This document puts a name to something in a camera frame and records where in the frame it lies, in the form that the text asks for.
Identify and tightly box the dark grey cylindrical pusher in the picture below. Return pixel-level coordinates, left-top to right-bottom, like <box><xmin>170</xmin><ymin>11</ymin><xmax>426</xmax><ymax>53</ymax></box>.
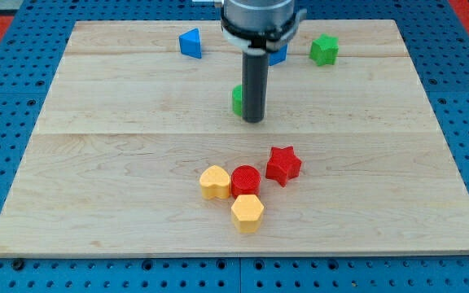
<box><xmin>242</xmin><ymin>53</ymin><xmax>269</xmax><ymax>123</ymax></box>

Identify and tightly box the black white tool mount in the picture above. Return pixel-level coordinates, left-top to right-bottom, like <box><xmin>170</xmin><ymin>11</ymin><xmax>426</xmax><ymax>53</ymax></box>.
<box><xmin>221</xmin><ymin>9</ymin><xmax>307</xmax><ymax>55</ymax></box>

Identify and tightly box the green circle block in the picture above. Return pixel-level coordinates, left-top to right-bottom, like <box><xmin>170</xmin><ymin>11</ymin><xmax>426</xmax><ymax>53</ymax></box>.
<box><xmin>231</xmin><ymin>85</ymin><xmax>243</xmax><ymax>116</ymax></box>

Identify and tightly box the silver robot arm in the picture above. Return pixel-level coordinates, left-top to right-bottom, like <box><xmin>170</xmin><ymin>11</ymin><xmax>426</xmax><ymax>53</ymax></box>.
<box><xmin>192</xmin><ymin>0</ymin><xmax>307</xmax><ymax>123</ymax></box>

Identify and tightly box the blue cube block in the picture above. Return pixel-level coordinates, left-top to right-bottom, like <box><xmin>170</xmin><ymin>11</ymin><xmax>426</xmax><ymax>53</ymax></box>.
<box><xmin>269</xmin><ymin>45</ymin><xmax>288</xmax><ymax>66</ymax></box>

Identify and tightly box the red circle block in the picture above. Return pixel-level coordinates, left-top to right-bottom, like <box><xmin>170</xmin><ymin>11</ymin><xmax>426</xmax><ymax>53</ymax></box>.
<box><xmin>231</xmin><ymin>165</ymin><xmax>261</xmax><ymax>199</ymax></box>

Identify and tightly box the green star block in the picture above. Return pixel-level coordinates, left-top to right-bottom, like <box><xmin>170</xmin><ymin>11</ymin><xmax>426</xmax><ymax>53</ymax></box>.
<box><xmin>309</xmin><ymin>34</ymin><xmax>339</xmax><ymax>66</ymax></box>

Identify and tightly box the blue triangle block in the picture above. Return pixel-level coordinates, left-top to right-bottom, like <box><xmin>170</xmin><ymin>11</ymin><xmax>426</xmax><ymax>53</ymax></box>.
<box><xmin>178</xmin><ymin>28</ymin><xmax>202</xmax><ymax>59</ymax></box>

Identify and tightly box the red star block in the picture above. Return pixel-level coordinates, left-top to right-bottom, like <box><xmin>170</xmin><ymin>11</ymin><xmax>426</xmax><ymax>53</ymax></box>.
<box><xmin>265</xmin><ymin>146</ymin><xmax>302</xmax><ymax>187</ymax></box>

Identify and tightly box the yellow heart block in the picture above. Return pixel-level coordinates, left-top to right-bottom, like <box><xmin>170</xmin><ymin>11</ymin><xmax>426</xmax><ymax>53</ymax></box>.
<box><xmin>199</xmin><ymin>165</ymin><xmax>230</xmax><ymax>199</ymax></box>

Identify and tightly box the light wooden board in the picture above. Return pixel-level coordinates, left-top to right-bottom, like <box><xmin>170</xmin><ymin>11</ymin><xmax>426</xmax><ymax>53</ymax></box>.
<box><xmin>0</xmin><ymin>20</ymin><xmax>469</xmax><ymax>258</ymax></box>

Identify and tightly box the yellow hexagon block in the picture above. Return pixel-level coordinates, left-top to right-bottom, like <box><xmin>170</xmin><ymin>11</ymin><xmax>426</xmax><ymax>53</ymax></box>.
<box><xmin>231</xmin><ymin>195</ymin><xmax>265</xmax><ymax>234</ymax></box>

